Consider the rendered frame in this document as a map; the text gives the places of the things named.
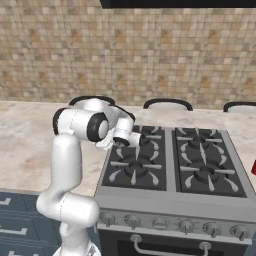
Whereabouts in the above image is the dark oven door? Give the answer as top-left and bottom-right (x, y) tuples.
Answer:
(97, 229), (255, 256)

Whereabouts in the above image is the grey stove with black hob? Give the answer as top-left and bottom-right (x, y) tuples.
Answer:
(93, 124), (256, 256)

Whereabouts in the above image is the blue drawer front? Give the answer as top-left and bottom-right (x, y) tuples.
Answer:
(0, 239), (65, 256)
(0, 192), (23, 215)
(0, 214), (51, 242)

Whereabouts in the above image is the grey stove knob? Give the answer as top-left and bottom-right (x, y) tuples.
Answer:
(203, 221), (222, 239)
(99, 211), (116, 228)
(231, 224), (251, 242)
(124, 213), (142, 231)
(178, 218), (195, 236)
(151, 216), (169, 231)

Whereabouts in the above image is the black extractor hood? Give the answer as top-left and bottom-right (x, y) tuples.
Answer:
(99, 0), (256, 10)

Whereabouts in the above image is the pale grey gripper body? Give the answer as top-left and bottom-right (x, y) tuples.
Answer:
(95, 131), (117, 152)

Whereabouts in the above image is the grey oven door handle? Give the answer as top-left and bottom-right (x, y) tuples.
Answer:
(129, 233), (213, 256)

